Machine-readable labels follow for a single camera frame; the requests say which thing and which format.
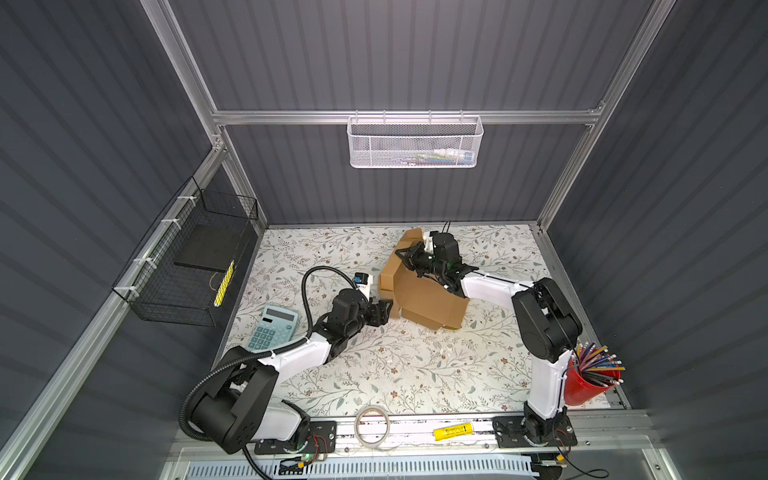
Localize brown cardboard box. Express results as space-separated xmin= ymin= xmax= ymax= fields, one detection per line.
xmin=378 ymin=253 xmax=469 ymax=330

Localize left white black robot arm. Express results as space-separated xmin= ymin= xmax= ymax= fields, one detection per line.
xmin=178 ymin=288 xmax=394 ymax=454

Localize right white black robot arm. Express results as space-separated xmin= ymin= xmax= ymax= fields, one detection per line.
xmin=395 ymin=231 xmax=583 ymax=446

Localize teal calculator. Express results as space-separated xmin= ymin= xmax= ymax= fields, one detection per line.
xmin=246 ymin=305 xmax=299 ymax=352

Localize markers in white basket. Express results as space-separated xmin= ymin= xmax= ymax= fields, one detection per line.
xmin=398 ymin=148 xmax=476 ymax=168

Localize floral table mat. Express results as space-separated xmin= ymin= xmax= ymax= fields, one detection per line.
xmin=224 ymin=225 xmax=531 ymax=416

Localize clear tape roll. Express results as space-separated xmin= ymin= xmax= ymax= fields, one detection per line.
xmin=353 ymin=405 xmax=392 ymax=450

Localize black flat pad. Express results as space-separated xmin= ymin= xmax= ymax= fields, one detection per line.
xmin=174 ymin=225 xmax=240 ymax=273

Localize yellow label tag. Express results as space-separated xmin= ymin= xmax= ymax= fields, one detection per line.
xmin=433 ymin=422 xmax=474 ymax=441

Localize coloured pencils bundle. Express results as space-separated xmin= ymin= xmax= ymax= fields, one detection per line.
xmin=573 ymin=343 xmax=625 ymax=388

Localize red pencil cup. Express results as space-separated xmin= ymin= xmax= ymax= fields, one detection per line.
xmin=564 ymin=360 xmax=624 ymax=407

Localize white vented strip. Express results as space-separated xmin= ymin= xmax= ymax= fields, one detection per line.
xmin=182 ymin=455 xmax=535 ymax=480

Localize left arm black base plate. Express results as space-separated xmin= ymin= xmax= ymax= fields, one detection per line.
xmin=252 ymin=420 xmax=337 ymax=455

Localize white wire mesh basket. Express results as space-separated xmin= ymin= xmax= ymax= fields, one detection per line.
xmin=346 ymin=114 xmax=484 ymax=169

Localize black wire basket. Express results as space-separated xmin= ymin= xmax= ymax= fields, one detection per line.
xmin=113 ymin=179 xmax=259 ymax=327

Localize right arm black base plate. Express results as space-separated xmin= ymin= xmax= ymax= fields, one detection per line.
xmin=492 ymin=415 xmax=578 ymax=448

